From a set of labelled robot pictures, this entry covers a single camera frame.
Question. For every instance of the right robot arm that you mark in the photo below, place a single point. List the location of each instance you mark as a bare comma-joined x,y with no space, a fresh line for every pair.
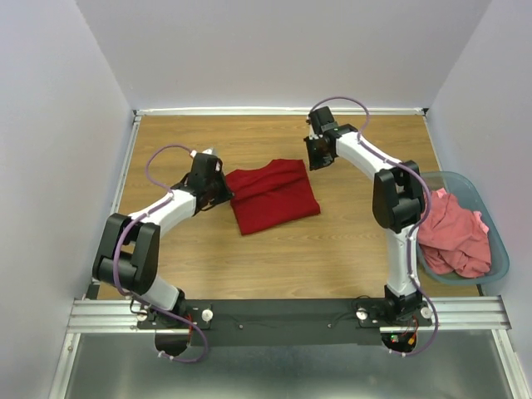
399,197

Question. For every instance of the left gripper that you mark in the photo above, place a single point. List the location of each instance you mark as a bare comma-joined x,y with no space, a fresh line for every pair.
226,193

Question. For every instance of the dark red t-shirt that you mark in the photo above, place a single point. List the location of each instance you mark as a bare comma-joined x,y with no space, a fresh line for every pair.
274,194

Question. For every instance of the pink t-shirt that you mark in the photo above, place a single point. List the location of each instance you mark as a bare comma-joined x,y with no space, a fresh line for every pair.
454,239

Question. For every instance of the translucent blue laundry basket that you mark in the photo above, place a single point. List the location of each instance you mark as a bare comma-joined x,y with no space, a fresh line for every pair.
468,198

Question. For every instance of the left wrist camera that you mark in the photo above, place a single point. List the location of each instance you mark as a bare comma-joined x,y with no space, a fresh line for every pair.
209,152

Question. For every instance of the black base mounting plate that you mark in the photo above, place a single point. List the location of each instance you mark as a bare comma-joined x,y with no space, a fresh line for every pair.
288,322

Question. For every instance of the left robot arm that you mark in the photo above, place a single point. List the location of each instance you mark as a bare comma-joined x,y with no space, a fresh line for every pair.
128,254

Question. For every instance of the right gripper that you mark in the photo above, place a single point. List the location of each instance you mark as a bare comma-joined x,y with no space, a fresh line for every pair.
314,163

